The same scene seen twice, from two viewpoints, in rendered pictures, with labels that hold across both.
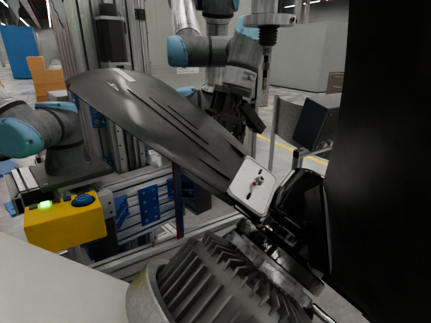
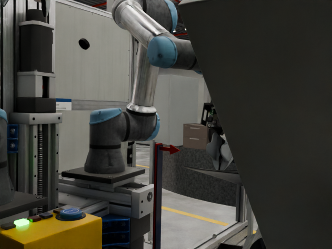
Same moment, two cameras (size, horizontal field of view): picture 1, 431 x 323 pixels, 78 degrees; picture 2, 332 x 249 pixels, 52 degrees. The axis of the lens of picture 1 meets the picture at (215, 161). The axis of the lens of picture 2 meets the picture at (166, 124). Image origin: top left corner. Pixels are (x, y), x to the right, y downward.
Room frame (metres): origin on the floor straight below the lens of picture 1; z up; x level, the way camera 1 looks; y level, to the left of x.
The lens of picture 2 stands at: (-0.07, 0.40, 1.28)
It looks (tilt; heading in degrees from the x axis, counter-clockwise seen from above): 3 degrees down; 338
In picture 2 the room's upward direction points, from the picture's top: 1 degrees clockwise
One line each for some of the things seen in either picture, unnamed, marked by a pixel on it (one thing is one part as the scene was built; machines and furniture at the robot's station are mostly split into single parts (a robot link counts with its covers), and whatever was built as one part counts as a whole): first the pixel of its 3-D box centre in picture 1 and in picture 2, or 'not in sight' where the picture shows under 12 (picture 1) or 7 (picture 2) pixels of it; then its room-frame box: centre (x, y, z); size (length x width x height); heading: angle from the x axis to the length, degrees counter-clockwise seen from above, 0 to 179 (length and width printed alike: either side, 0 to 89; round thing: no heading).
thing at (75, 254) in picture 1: (75, 255); not in sight; (0.56, 0.37, 0.92); 0.03 x 0.03 x 0.12; 32
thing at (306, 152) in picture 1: (315, 149); not in sight; (1.05, -0.42, 1.04); 0.24 x 0.03 x 0.03; 122
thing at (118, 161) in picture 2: not in sight; (104, 156); (1.20, 0.14, 1.09); 0.15 x 0.15 x 0.10
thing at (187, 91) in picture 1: (185, 102); (107, 125); (1.20, 0.14, 1.20); 0.13 x 0.12 x 0.14; 99
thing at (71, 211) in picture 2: (83, 200); (70, 214); (0.58, 0.33, 1.08); 0.04 x 0.04 x 0.02
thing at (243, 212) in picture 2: (295, 172); (241, 195); (0.99, -0.33, 0.96); 0.03 x 0.03 x 0.20; 32
